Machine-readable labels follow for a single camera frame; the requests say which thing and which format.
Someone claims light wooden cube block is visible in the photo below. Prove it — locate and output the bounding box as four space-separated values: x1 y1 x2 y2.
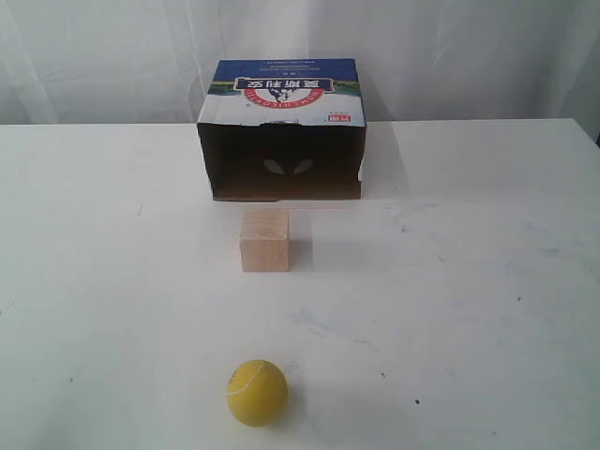
239 209 291 272

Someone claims white backdrop curtain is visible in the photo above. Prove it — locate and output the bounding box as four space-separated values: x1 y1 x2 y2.
1 1 599 133

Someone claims yellow tennis ball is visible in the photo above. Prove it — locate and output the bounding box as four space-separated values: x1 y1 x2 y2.
226 360 289 427

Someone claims blue white cardboard box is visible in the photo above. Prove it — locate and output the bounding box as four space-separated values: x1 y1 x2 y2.
197 58 367 202

